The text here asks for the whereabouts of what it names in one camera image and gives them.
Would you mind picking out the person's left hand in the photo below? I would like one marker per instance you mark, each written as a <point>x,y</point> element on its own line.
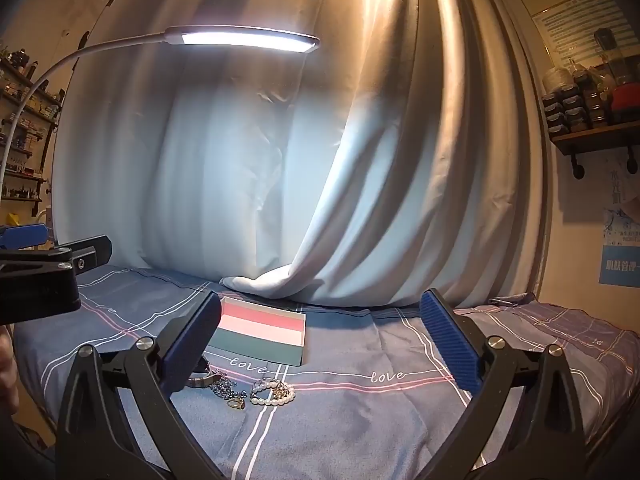
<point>7,370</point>

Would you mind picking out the red container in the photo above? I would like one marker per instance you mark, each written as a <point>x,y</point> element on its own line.
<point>626,97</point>

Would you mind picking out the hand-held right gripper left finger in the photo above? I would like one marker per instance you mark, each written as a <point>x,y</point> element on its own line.
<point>192,345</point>

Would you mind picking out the pale curtain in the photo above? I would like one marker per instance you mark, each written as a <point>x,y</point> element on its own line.
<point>250,160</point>

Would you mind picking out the teal and pink jewelry box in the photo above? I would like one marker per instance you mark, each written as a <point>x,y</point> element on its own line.
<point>260,335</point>

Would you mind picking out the cluttered shelf rack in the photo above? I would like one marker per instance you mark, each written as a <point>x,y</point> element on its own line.
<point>22,110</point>

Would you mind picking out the blue wall poster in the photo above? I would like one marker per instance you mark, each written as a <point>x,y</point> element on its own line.
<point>622,260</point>

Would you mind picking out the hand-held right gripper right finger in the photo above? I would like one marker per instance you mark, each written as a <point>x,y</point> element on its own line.
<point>447,342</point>

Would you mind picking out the row of dark jars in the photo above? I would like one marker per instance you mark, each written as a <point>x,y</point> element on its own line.
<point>567,102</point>

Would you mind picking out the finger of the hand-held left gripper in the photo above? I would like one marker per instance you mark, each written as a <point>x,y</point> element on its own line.
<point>60,265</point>
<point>25,236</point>

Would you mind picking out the white gooseneck desk lamp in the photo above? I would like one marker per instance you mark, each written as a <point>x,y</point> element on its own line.
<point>250,40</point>

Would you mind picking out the blue striped bed sheet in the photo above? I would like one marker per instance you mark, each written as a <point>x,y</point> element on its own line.
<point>375,425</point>

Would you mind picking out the wooden wall shelf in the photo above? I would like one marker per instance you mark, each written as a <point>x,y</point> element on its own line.
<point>600,140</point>

